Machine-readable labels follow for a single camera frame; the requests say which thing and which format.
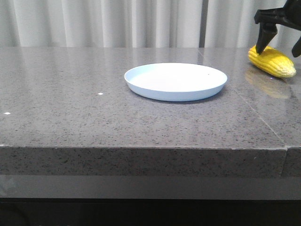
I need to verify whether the grey pleated curtain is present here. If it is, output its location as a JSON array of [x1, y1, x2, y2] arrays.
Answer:
[[0, 0, 285, 48]]

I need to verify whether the yellow corn cob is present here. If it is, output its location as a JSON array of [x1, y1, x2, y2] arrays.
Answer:
[[248, 46, 296, 78]]

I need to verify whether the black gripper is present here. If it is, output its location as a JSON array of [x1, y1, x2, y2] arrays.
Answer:
[[254, 0, 301, 57]]

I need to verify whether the light blue round plate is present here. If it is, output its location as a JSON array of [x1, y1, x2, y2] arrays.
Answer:
[[124, 63, 228, 102]]

